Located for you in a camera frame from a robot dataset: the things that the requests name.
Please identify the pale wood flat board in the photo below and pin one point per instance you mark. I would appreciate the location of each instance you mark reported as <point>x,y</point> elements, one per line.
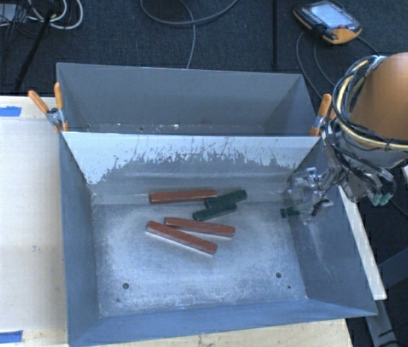
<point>30,212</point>

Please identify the grey metal bin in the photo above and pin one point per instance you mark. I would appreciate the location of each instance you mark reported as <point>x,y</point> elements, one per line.
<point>196,277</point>

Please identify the red-brown flat block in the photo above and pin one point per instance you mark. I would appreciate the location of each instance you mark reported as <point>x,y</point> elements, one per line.
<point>182,196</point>
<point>182,237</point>
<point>200,227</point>

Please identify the dark green flat block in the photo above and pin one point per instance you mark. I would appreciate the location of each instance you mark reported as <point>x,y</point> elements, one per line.
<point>214,212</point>
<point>226,199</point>

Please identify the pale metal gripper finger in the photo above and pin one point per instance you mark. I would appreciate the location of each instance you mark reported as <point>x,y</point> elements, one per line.
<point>302,195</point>
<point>305,176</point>

